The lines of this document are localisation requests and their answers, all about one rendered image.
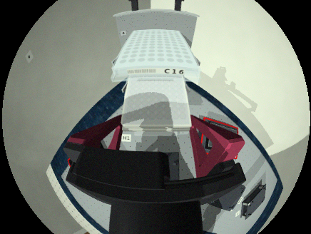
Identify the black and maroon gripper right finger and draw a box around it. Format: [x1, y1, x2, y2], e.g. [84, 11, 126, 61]
[189, 115, 245, 178]

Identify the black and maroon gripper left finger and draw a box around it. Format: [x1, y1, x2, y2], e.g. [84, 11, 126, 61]
[67, 115, 123, 150]

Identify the grey shelf rack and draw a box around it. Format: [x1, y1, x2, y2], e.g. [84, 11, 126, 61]
[116, 11, 197, 136]

